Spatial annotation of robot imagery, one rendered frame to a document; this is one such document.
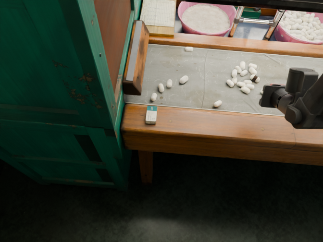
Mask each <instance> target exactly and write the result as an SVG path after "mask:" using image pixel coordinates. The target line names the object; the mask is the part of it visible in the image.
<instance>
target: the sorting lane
mask: <svg viewBox="0 0 323 242"><path fill-rule="evenodd" d="M185 48H186V47H180V46H168V45H157V44H148V50H147V56H146V62H145V68H144V75H143V83H142V91H141V95H140V96H136V95H127V96H126V102H125V104H127V103H128V104H140V105H151V106H162V107H173V108H185V109H201V110H213V111H224V112H235V113H247V114H258V115H270V116H281V117H284V116H285V114H283V113H282V112H281V111H280V110H278V109H277V108H266V107H261V106H260V105H259V100H260V98H262V93H261V90H262V89H263V86H264V85H270V84H278V85H279V84H283V85H286V82H287V77H288V73H289V68H291V67H300V68H309V69H313V70H315V71H316V72H318V74H319V77H320V76H321V75H322V73H323V59H322V58H310V57H299V56H288V55H276V54H265V53H253V52H242V51H230V50H219V49H208V48H193V51H186V50H185ZM242 61H244V62H245V69H243V70H241V72H242V71H244V70H247V71H248V73H247V74H246V75H244V76H241V75H240V73H237V75H236V78H237V83H238V82H244V80H251V78H250V76H251V75H252V74H251V72H250V71H249V66H248V65H249V64H251V63H252V64H255V65H257V68H256V69H255V70H256V71H257V74H256V76H258V77H259V78H260V81H259V82H255V81H252V80H251V82H252V83H251V84H252V85H254V89H252V90H251V89H250V93H248V94H246V93H245V92H243V91H242V90H241V87H239V86H237V83H236V84H235V85H234V86H233V87H230V86H229V85H228V84H227V83H226V81H227V80H231V81H232V79H233V77H232V71H233V70H234V69H235V67H236V66H239V65H240V62H242ZM183 76H188V80H187V81H186V82H185V83H183V84H182V83H180V79H181V78H182V77H183ZM319 77H318V78H319ZM169 79H171V80H172V87H170V88H168V87H167V81H168V80H169ZM159 84H163V87H164V91H163V92H160V91H159V88H158V85H159ZM153 93H156V94H157V97H156V100H155V101H152V100H151V96H152V94H153ZM219 100H220V101H222V104H221V105H220V106H218V107H215V106H214V103H215V102H217V101H219Z"/></svg>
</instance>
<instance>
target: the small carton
mask: <svg viewBox="0 0 323 242"><path fill-rule="evenodd" d="M156 119H157V106H147V113H146V123H147V124H156Z"/></svg>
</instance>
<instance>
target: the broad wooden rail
mask: <svg viewBox="0 0 323 242"><path fill-rule="evenodd" d="M147 106H148V105H140V104H128V103H127V104H126V105H125V106H124V110H123V115H122V121H121V127H120V130H121V134H122V138H123V142H124V147H125V149H129V150H140V151H151V152H163V153H175V154H186V155H197V156H209V157H229V158H237V159H248V160H259V161H271V162H282V163H294V164H305V165H317V166H323V129H295V128H294V127H293V126H292V124H291V123H289V122H288V121H287V120H286V119H285V118H284V117H281V116H270V115H258V114H247V113H235V112H224V111H213V110H201V109H185V108H173V107H162V106H157V119H156V124H147V123H146V113H147Z"/></svg>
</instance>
